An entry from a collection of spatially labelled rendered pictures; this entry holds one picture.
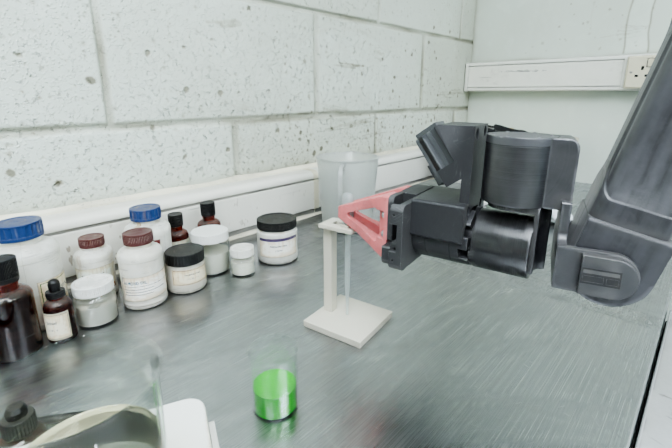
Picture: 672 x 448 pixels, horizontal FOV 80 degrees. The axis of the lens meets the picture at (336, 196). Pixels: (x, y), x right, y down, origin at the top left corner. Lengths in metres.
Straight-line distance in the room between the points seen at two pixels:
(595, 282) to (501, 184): 0.10
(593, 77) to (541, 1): 0.30
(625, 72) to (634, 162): 1.05
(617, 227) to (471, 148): 0.12
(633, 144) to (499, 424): 0.25
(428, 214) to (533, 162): 0.10
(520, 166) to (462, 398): 0.22
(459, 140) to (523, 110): 1.16
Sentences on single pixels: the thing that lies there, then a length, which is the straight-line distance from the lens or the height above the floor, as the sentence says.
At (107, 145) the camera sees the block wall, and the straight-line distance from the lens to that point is 0.72.
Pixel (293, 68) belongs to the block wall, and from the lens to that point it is 0.91.
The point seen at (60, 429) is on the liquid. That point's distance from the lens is 0.24.
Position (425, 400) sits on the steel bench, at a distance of 0.42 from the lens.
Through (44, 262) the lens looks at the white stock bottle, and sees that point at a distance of 0.58.
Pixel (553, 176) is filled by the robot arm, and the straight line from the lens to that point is 0.37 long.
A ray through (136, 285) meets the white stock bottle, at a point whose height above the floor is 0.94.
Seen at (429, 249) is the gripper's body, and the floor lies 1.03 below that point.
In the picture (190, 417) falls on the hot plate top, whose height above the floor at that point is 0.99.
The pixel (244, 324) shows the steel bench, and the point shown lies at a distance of 0.53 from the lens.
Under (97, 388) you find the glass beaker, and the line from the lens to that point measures 0.24.
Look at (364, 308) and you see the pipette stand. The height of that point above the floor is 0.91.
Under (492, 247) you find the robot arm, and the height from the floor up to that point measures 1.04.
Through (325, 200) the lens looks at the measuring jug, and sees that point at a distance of 0.81.
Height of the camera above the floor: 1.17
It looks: 14 degrees down
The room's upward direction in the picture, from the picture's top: straight up
